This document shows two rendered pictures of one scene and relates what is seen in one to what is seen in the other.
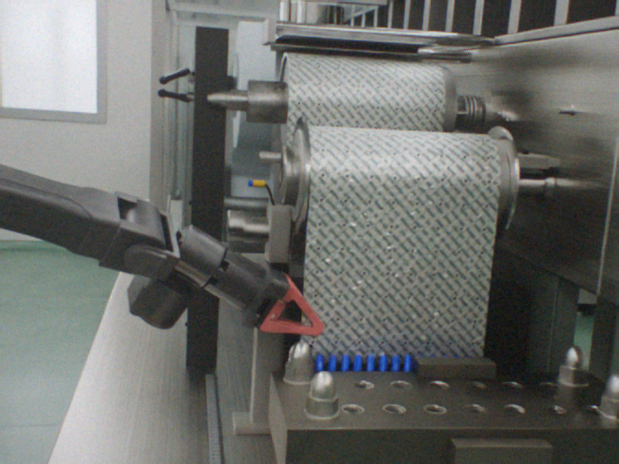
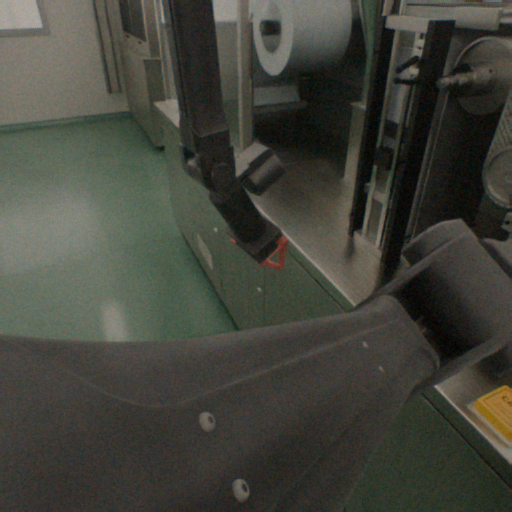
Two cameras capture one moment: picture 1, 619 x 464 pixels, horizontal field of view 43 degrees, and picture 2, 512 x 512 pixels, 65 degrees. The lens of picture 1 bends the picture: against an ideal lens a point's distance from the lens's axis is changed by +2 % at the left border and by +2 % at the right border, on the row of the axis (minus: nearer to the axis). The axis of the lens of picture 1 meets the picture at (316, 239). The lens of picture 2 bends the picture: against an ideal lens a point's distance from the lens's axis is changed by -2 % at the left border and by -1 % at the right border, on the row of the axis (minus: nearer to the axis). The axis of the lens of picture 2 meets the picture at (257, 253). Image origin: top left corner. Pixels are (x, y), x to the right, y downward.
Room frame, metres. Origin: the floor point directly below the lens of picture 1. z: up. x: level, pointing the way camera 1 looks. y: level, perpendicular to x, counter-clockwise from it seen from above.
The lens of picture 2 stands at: (0.50, 0.72, 1.49)
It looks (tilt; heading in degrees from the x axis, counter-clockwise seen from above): 34 degrees down; 345
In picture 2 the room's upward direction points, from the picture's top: straight up
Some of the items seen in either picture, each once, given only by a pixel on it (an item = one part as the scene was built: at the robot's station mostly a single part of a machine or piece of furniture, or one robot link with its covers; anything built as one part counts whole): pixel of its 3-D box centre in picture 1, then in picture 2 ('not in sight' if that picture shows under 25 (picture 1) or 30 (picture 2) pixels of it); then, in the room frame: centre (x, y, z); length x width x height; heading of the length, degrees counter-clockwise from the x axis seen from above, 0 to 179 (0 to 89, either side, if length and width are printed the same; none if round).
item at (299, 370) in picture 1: (300, 361); not in sight; (0.85, 0.01, 1.05); 0.04 x 0.04 x 0.04
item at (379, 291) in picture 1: (396, 300); not in sight; (0.94, -0.10, 1.11); 0.23 x 0.01 x 0.18; 100
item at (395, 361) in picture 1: (398, 368); not in sight; (0.92, -0.11, 1.03); 0.21 x 0.04 x 0.03; 100
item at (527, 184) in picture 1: (521, 185); not in sight; (1.03, -0.26, 1.25); 0.07 x 0.04 x 0.04; 100
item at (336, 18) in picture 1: (309, 20); not in sight; (1.71, 0.04, 1.50); 0.14 x 0.14 x 0.06
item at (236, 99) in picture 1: (227, 99); (449, 82); (1.21, 0.15, 1.33); 0.06 x 0.03 x 0.03; 100
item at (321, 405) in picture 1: (322, 392); not in sight; (0.76, -0.02, 1.05); 0.04 x 0.04 x 0.04
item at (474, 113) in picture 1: (462, 113); not in sight; (1.28, -0.22, 1.33); 0.07 x 0.07 x 0.07; 10
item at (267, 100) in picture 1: (266, 101); (472, 79); (1.22, 0.09, 1.33); 0.06 x 0.06 x 0.06; 10
